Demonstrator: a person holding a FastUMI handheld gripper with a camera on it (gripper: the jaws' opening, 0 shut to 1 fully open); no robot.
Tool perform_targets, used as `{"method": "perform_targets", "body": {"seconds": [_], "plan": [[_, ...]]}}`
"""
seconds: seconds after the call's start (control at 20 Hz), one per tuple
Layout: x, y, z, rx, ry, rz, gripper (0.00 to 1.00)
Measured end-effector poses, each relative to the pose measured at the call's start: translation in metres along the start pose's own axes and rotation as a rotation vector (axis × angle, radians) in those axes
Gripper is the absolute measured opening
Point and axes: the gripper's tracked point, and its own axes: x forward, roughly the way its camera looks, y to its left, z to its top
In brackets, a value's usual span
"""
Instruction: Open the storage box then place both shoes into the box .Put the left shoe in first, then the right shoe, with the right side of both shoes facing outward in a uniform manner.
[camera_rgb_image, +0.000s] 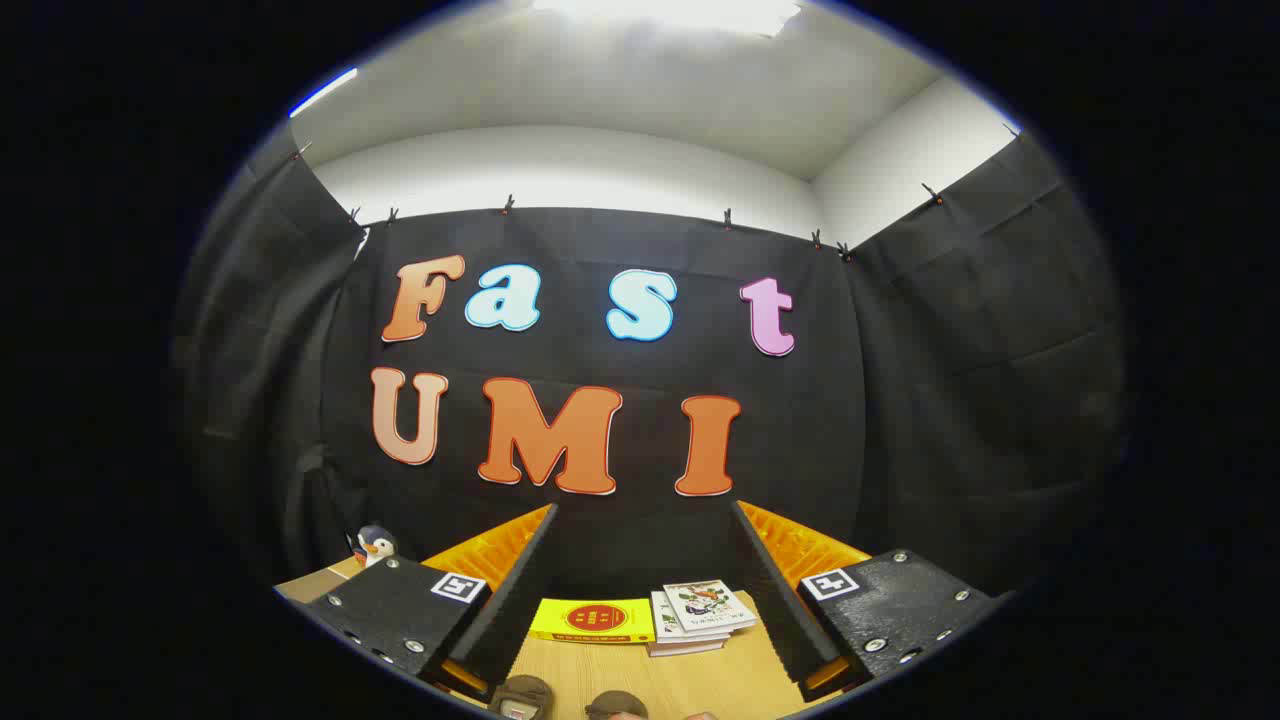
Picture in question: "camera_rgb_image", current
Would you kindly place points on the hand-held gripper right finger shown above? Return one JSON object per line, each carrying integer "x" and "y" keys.
{"x": 775, "y": 600}

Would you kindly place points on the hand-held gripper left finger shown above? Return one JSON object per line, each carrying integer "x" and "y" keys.
{"x": 510, "y": 600}

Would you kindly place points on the brown fuzzy shoe with bow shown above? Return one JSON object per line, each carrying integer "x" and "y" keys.
{"x": 522, "y": 695}
{"x": 615, "y": 704}

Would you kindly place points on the white illustrated book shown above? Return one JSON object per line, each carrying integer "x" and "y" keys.
{"x": 708, "y": 605}

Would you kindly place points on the yellow book with red circle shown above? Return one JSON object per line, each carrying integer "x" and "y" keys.
{"x": 592, "y": 620}

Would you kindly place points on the brown cover book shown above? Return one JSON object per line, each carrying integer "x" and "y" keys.
{"x": 685, "y": 650}

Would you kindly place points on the white paperback book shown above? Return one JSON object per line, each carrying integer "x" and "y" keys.
{"x": 668, "y": 620}

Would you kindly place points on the penguin plush toy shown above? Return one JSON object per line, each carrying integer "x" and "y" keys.
{"x": 375, "y": 546}

